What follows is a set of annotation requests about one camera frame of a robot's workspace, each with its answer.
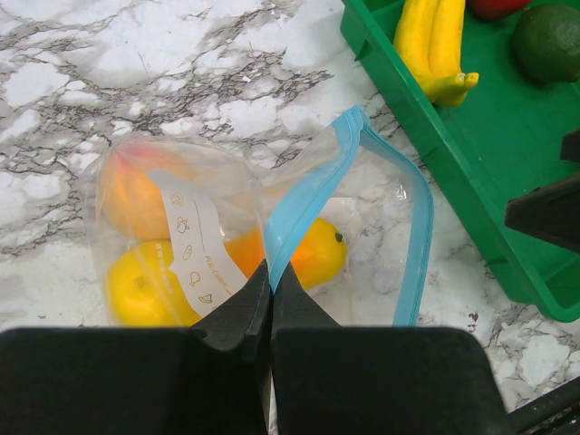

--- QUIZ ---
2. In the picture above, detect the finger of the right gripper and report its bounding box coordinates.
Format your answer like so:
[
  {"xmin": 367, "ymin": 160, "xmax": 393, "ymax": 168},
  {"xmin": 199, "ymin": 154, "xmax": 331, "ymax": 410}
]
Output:
[{"xmin": 504, "ymin": 129, "xmax": 579, "ymax": 253}]

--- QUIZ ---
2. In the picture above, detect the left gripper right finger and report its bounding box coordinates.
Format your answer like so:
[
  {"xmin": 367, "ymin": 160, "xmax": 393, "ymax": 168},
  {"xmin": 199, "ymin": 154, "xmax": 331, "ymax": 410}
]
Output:
[{"xmin": 271, "ymin": 268, "xmax": 508, "ymax": 434}]

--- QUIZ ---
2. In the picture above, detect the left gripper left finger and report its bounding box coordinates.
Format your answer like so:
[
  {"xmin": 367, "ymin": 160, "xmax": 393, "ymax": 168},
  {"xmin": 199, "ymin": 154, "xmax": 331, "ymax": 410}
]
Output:
[{"xmin": 1, "ymin": 266, "xmax": 271, "ymax": 434}]

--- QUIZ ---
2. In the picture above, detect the green plastic tray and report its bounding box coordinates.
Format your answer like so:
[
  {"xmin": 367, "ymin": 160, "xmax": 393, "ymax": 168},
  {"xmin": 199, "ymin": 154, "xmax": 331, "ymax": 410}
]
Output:
[{"xmin": 340, "ymin": 1, "xmax": 579, "ymax": 322}]

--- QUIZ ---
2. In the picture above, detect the yellow lemon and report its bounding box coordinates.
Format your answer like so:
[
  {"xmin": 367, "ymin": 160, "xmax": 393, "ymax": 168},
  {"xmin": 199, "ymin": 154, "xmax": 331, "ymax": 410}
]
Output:
[{"xmin": 105, "ymin": 240, "xmax": 201, "ymax": 327}]

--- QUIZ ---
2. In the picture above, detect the clear zip bag teal zipper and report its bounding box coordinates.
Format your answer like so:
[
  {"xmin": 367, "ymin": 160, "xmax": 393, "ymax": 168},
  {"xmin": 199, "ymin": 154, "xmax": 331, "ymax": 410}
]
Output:
[{"xmin": 81, "ymin": 107, "xmax": 434, "ymax": 326}]

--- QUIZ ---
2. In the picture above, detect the dark green avocado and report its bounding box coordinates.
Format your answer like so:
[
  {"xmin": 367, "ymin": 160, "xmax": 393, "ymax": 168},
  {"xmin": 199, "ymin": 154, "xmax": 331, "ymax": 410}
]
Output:
[{"xmin": 511, "ymin": 4, "xmax": 579, "ymax": 82}]

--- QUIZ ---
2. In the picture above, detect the yellow peach with leaf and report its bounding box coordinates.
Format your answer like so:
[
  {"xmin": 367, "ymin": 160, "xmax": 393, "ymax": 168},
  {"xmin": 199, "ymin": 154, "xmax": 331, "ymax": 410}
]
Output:
[{"xmin": 99, "ymin": 140, "xmax": 199, "ymax": 241}]

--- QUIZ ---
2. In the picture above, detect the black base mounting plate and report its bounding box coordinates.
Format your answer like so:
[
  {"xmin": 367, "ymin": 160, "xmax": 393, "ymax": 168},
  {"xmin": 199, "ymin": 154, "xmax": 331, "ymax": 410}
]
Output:
[{"xmin": 508, "ymin": 377, "xmax": 580, "ymax": 435}]

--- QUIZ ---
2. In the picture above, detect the red apple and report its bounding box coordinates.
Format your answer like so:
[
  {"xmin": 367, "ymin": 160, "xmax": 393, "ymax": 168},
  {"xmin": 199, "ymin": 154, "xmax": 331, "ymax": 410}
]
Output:
[{"xmin": 467, "ymin": 0, "xmax": 531, "ymax": 21}]

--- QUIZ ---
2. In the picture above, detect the yellow banana bunch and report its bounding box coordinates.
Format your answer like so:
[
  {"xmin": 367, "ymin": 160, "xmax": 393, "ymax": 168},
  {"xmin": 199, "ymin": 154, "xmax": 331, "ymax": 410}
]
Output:
[{"xmin": 393, "ymin": 0, "xmax": 479, "ymax": 107}]

